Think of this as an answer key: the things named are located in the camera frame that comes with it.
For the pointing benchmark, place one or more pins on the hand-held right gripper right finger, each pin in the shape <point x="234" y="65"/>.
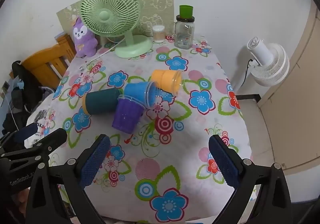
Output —
<point x="225" y="161"/>

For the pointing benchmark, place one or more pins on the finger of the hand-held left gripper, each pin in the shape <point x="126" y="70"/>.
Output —
<point x="25" y="133"/>
<point x="51" y="140"/>

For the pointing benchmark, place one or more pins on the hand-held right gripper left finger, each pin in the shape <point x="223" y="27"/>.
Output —
<point x="96" y="161"/>

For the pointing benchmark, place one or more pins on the purple plastic cup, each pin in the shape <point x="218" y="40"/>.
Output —
<point x="126" y="115"/>

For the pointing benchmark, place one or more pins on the dark teal cup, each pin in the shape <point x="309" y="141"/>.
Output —
<point x="102" y="101"/>

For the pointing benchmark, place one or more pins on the blue plastic cup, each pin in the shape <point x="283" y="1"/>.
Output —
<point x="138" y="93"/>

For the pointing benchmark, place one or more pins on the orange plastic cup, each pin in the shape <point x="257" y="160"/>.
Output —
<point x="165" y="80"/>

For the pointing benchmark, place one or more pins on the green plastic cup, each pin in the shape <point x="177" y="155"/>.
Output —
<point x="186" y="11"/>

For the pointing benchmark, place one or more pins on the dark clothes pile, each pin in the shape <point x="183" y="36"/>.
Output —
<point x="22" y="89"/>

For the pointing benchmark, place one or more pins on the floral tablecloth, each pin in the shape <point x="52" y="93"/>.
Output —
<point x="175" y="164"/>

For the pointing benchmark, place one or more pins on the purple plush toy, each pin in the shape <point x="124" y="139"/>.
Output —
<point x="83" y="41"/>

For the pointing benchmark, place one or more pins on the beige cabinet door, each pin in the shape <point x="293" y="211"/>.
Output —
<point x="300" y="89"/>

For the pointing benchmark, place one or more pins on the white fan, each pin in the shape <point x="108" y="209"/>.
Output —
<point x="268" y="64"/>

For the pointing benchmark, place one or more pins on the clear glass jar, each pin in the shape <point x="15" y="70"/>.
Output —
<point x="184" y="34"/>

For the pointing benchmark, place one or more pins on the green desk fan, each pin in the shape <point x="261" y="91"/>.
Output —
<point x="110" y="15"/>

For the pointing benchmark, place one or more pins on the cotton swab container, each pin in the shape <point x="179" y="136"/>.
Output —
<point x="159" y="34"/>

